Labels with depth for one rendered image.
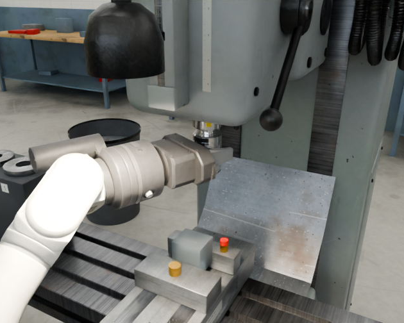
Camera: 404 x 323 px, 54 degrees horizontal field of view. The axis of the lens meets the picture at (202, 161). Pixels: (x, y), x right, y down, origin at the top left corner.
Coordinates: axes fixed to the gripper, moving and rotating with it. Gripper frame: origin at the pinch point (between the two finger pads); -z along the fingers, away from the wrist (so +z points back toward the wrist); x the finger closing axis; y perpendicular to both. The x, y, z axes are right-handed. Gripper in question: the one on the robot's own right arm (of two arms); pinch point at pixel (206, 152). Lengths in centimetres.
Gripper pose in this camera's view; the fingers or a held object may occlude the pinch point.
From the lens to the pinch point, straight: 65.1
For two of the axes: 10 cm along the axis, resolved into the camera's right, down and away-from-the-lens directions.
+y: -0.1, 9.2, 4.0
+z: -8.0, 2.3, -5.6
